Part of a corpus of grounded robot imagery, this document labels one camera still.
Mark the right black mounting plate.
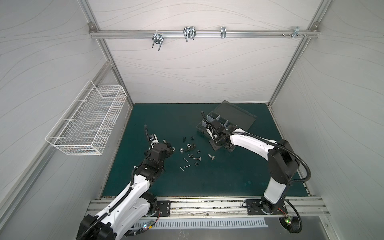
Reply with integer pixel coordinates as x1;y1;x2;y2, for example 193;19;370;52
242;198;288;216

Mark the right base cable loop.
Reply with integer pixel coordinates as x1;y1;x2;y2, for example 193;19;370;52
278;197;304;234

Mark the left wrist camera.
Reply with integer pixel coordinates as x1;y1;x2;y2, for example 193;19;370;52
149;134;159;148

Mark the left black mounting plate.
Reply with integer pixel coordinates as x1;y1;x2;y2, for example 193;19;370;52
146;201;171;217

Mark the white slotted cable duct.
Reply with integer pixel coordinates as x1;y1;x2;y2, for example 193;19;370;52
152;217;269;230

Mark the horizontal aluminium top rail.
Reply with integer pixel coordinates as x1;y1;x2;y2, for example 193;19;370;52
90;29;321;39

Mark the black mounting plate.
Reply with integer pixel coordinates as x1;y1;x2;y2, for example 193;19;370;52
242;198;288;216
146;201;171;217

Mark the middle metal U-bolt clamp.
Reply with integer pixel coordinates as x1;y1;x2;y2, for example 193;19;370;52
183;26;197;42

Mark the small metal bracket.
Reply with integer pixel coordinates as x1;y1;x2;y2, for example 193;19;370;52
221;27;227;39

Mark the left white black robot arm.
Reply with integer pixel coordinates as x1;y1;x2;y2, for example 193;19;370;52
76;140;175;240

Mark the left metal U-bolt clamp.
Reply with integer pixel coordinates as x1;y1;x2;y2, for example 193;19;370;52
152;33;164;51

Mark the left base cable bundle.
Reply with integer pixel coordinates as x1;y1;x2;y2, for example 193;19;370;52
124;209;161;238

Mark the clear plastic compartment organizer box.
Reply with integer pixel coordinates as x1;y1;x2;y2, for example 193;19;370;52
196;101;257;153

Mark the green table mat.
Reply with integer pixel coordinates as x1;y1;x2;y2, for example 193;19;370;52
103;104;270;197

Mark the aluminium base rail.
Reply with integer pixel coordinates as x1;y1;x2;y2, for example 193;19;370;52
83;196;330;221

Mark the metal u-bolt clamp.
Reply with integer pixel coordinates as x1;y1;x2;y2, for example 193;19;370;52
183;26;197;42
152;33;164;51

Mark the white wire basket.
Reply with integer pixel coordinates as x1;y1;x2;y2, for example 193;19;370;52
45;80;127;156

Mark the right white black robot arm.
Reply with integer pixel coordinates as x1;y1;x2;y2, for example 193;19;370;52
201;112;312;215

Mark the right metal bracket with bolts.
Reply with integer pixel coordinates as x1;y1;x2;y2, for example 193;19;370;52
282;27;309;39

